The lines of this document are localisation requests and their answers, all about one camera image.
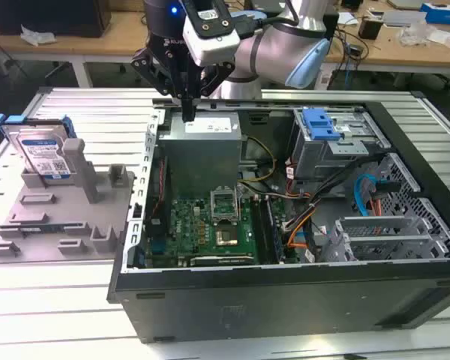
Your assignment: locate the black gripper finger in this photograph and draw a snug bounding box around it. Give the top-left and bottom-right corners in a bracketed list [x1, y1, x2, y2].
[130, 48, 191, 123]
[189, 61, 236, 123]

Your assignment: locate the hard disk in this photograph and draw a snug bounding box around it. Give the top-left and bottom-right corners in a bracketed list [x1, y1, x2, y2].
[0, 114, 78, 182]

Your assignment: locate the grey power supply unit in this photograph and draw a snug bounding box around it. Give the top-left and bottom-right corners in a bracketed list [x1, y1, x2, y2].
[157, 111, 243, 199]

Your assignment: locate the large black box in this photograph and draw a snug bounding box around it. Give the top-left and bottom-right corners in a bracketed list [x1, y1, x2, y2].
[0, 0, 113, 38]

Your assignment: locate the blue drive latch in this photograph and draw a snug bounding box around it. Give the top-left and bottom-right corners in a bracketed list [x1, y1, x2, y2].
[301, 107, 341, 142]

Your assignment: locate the crumpled clear plastic bag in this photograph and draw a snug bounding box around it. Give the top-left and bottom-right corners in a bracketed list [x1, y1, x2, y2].
[20, 24, 57, 48]

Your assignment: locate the metal socket cover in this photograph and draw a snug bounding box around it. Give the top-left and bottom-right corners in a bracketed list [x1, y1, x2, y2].
[208, 186, 242, 225]

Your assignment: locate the metal optical drive cage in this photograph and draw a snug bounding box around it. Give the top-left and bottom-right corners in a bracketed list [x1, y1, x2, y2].
[290, 108, 391, 182]

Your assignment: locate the green motherboard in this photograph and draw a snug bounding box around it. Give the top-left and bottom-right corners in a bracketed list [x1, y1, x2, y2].
[145, 194, 299, 269]

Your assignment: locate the black RAM slot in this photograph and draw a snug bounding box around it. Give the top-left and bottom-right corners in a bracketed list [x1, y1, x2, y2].
[265, 198, 288, 263]
[251, 196, 273, 263]

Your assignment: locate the CPU socket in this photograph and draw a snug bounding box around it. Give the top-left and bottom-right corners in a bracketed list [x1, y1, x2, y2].
[214, 223, 240, 248]

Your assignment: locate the small black box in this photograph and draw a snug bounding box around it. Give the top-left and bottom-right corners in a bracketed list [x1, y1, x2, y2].
[358, 16, 384, 40]

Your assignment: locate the grey parts rack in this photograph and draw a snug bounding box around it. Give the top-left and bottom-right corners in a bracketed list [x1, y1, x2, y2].
[0, 137, 137, 266]

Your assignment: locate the black graphics card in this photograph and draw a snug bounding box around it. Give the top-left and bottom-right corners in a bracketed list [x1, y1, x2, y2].
[189, 254, 256, 268]

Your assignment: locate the RAM stick with blue label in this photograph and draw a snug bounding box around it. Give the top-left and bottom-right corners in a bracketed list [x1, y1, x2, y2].
[20, 223, 67, 233]

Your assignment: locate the grey flat box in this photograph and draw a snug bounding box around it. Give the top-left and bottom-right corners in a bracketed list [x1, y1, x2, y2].
[382, 10, 428, 27]

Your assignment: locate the clear plastic packaging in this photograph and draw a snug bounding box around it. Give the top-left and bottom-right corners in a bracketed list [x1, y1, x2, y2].
[397, 20, 450, 52]

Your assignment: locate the blue cardboard box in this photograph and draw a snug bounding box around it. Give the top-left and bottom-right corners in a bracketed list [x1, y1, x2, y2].
[419, 2, 450, 26]

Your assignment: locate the black open PC case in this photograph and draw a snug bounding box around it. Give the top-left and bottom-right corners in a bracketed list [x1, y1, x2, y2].
[106, 89, 450, 344]

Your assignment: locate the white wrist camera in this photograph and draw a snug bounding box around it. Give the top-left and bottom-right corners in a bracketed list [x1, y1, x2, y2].
[182, 13, 241, 68]

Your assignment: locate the yellow power wire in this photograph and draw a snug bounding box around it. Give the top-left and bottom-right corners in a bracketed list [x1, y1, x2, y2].
[238, 136, 278, 185]

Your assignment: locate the wire locking lever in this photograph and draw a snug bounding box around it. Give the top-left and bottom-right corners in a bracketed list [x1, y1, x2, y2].
[238, 184, 248, 230]

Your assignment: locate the black cable bundle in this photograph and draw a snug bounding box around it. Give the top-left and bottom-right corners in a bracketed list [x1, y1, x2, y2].
[283, 155, 380, 232]

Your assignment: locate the orange data wire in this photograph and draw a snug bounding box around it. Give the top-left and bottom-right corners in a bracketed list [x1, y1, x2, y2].
[286, 219, 312, 251]

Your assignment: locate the blue data wire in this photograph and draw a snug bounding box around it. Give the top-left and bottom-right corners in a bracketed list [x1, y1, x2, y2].
[354, 172, 380, 218]

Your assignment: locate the orange disk power wire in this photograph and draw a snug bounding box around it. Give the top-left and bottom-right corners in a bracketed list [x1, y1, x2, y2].
[365, 179, 398, 218]

